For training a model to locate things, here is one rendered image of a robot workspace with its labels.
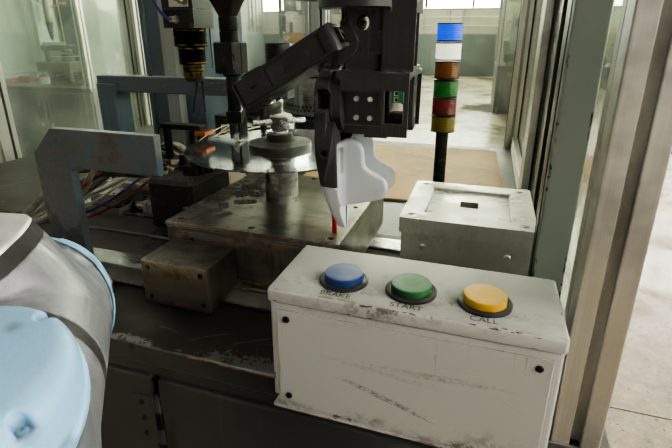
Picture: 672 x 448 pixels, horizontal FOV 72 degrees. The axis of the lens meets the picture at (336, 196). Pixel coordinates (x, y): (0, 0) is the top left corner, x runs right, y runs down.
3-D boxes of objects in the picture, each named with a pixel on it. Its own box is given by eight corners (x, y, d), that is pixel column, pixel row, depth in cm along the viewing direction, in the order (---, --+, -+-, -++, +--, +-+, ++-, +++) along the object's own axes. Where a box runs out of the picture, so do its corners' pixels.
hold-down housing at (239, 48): (254, 75, 79) (246, -57, 73) (236, 77, 75) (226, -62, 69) (228, 74, 82) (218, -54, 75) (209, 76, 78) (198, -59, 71)
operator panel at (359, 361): (535, 395, 53) (555, 279, 48) (544, 476, 43) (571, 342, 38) (308, 347, 61) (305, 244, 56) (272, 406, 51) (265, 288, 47)
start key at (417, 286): (433, 293, 48) (434, 275, 47) (428, 314, 44) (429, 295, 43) (394, 286, 49) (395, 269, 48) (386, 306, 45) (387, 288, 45)
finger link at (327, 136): (331, 193, 40) (331, 90, 37) (315, 191, 41) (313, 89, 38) (347, 178, 45) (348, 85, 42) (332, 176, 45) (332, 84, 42)
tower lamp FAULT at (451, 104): (457, 112, 87) (458, 96, 86) (455, 116, 83) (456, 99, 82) (432, 111, 89) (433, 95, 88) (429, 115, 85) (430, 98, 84)
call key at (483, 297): (505, 304, 46) (507, 286, 45) (505, 327, 42) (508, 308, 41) (463, 297, 47) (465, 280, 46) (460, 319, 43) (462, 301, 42)
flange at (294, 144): (306, 138, 89) (306, 125, 88) (315, 152, 79) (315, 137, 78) (248, 141, 87) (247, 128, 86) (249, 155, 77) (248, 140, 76)
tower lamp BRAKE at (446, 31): (463, 41, 83) (464, 23, 82) (461, 41, 79) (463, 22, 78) (437, 41, 84) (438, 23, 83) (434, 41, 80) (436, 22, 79)
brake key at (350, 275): (367, 282, 50) (367, 265, 49) (357, 301, 46) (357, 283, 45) (331, 276, 51) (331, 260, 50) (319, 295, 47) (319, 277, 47)
